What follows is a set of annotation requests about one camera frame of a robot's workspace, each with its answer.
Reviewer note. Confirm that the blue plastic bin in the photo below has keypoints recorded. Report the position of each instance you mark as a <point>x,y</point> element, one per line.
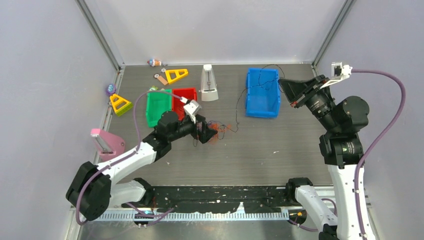
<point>263,96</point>

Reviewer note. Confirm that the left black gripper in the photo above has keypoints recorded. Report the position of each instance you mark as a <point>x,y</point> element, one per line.
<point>205,134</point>

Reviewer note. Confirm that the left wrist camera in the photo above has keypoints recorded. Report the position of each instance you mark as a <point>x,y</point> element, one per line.
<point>191,108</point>

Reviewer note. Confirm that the yellow triangle toy left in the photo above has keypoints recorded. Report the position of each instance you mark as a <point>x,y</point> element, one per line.
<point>120,105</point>

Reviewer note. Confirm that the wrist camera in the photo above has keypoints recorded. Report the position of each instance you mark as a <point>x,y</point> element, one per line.
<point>191,108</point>
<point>339,73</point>

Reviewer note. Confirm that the yellow triangle toy rear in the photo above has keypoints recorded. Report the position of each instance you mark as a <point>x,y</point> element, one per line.
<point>174,75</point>

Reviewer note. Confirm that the aluminium rail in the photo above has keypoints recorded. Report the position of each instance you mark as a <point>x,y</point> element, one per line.
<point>139,213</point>

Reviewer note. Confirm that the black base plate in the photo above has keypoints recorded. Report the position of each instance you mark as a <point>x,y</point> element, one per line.
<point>220,199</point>

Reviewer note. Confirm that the tan wooden strip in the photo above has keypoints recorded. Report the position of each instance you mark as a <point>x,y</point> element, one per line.
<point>161,79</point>

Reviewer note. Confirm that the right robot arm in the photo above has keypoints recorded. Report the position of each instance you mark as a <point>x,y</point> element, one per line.
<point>342,152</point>

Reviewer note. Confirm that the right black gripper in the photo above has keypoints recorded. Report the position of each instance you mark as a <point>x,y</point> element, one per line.
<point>293,89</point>

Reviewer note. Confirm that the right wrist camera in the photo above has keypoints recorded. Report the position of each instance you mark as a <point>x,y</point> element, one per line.
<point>339,73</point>

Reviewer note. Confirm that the purple round toy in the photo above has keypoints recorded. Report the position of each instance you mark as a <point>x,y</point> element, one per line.
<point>111,89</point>

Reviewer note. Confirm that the white metronome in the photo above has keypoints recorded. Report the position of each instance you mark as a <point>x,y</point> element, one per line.
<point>208,89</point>

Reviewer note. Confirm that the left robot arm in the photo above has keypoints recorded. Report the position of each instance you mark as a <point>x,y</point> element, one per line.
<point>97,187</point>

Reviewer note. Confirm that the pink metronome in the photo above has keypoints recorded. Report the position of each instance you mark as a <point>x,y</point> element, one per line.
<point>108,145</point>

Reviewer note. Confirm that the small figurine toy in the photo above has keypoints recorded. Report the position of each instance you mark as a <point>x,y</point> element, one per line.
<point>154,62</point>

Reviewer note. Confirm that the green plastic bin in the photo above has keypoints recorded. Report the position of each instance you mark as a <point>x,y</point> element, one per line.
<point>157,103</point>

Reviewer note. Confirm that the yellow triangle toy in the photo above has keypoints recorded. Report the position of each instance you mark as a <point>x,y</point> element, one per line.
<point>120,105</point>
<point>174,75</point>

